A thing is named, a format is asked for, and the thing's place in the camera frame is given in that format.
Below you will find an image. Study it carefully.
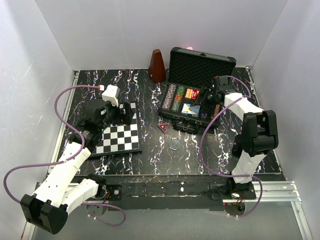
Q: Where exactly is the brown black chip stack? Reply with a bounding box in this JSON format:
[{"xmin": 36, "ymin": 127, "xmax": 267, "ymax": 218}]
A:
[{"xmin": 210, "ymin": 103, "xmax": 221, "ymax": 120}]

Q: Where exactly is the purple black chip stack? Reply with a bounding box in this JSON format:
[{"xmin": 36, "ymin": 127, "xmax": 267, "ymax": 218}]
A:
[{"xmin": 199, "ymin": 112, "xmax": 209, "ymax": 120}]

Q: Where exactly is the red playing card box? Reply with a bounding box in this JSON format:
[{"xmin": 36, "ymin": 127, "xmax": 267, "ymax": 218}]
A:
[{"xmin": 185, "ymin": 88, "xmax": 200, "ymax": 100}]

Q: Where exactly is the blue playing card box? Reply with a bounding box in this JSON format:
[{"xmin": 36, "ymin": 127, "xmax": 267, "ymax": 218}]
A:
[{"xmin": 181, "ymin": 103, "xmax": 201, "ymax": 117}]

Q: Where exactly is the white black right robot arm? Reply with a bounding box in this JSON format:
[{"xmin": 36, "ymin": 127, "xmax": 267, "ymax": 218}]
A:
[{"xmin": 195, "ymin": 75, "xmax": 279, "ymax": 199}]

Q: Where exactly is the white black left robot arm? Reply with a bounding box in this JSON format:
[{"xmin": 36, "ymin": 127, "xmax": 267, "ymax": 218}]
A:
[{"xmin": 20, "ymin": 98, "xmax": 135, "ymax": 235}]

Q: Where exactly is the black white chessboard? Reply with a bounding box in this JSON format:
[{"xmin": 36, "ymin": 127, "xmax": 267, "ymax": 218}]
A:
[{"xmin": 91, "ymin": 101, "xmax": 142, "ymax": 157}]

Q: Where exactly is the green yellow chip stack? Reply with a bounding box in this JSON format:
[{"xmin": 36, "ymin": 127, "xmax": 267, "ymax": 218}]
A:
[{"xmin": 174, "ymin": 86, "xmax": 185, "ymax": 102}]

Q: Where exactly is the black poker chip case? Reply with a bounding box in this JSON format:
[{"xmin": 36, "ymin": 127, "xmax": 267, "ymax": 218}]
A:
[{"xmin": 158, "ymin": 47, "xmax": 237, "ymax": 133}]

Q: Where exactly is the pink grey chip stack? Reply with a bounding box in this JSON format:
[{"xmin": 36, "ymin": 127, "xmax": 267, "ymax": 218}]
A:
[{"xmin": 162, "ymin": 84, "xmax": 176, "ymax": 110}]

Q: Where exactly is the black red all-in triangle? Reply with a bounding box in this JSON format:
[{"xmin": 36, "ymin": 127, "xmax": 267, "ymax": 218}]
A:
[{"xmin": 157, "ymin": 123, "xmax": 170, "ymax": 134}]

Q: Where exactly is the brown wooden metronome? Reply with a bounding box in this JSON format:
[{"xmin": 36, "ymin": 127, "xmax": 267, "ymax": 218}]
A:
[{"xmin": 148, "ymin": 49, "xmax": 166, "ymax": 83}]

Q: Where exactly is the clear round dealer button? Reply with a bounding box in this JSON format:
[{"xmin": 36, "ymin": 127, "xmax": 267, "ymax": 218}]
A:
[{"xmin": 168, "ymin": 138, "xmax": 182, "ymax": 151}]

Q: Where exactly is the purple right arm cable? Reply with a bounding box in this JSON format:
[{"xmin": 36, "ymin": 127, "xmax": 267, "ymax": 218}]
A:
[{"xmin": 199, "ymin": 76, "xmax": 264, "ymax": 218}]

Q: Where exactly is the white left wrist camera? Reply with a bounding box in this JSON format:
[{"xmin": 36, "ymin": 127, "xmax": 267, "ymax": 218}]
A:
[{"xmin": 102, "ymin": 84, "xmax": 120, "ymax": 107}]

